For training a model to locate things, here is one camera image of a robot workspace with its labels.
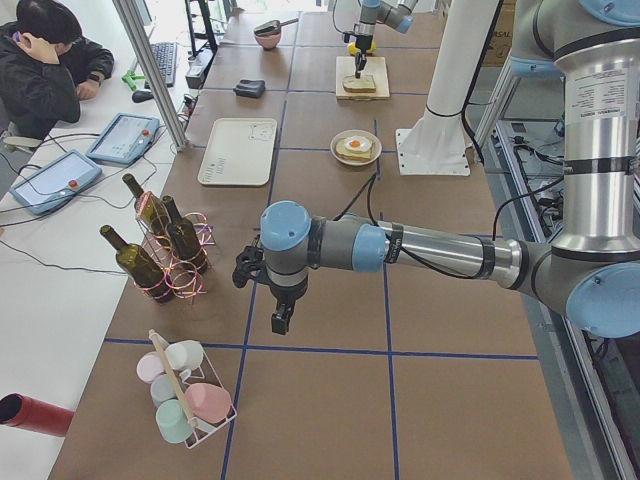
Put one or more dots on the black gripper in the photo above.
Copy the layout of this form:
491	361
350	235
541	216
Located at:
361	50
286	293

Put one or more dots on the bread slice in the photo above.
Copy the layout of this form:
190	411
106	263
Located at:
362	84
348	155

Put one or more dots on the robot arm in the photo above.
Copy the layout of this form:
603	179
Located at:
398	17
590	272

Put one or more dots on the cream bear tray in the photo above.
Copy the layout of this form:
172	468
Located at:
239	152

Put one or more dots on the wooden cutting board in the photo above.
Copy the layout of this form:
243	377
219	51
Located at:
375	66

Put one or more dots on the white round plate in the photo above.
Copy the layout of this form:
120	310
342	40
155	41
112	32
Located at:
376	150

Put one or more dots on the bread slice on plate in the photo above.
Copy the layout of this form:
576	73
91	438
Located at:
348	155

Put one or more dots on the pink bowl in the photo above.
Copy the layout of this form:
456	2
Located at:
267	37

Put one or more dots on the white cup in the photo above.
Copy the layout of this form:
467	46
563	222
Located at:
186	354

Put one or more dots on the salmon pink cup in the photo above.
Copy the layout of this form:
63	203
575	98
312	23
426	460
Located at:
209	402

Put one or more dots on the grey folded cloth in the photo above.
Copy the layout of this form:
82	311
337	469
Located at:
250	88

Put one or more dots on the green wine bottle middle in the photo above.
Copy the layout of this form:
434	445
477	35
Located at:
183	236

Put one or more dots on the green wine bottle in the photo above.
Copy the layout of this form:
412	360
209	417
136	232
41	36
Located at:
183	236
149	209
146	273

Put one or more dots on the grey cup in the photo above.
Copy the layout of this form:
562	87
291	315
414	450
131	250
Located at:
161	390

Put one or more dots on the light pink cup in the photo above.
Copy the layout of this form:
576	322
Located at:
149	367

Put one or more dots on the mint green cup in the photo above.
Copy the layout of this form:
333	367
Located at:
172	422

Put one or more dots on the green wine bottle front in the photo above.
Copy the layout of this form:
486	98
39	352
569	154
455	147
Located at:
146	273

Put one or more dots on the green wine bottle back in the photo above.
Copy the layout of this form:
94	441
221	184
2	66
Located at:
149	209

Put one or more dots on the black keyboard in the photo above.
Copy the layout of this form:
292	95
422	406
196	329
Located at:
165	55

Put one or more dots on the black computer mouse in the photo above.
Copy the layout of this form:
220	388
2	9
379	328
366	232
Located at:
142	95

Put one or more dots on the green tool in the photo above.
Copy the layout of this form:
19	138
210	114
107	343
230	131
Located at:
130	78

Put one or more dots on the far teach pendant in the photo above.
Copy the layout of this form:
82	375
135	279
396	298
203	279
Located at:
126	138

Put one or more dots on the teach pendant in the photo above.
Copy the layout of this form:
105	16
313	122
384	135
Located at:
56	183
126	138

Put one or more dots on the near teach pendant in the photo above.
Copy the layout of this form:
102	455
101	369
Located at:
56	183

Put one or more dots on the red cylinder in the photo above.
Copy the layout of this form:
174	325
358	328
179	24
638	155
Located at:
24	412

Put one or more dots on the seated person in black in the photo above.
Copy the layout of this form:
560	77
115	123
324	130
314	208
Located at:
48	68

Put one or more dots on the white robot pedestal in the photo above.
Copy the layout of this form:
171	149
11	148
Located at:
436	144

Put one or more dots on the copper wire bottle rack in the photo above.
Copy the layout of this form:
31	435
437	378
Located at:
181	276

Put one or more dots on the white wire cup rack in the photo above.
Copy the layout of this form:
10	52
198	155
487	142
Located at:
181	380

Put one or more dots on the aluminium frame post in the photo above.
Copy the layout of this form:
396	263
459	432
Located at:
136	33

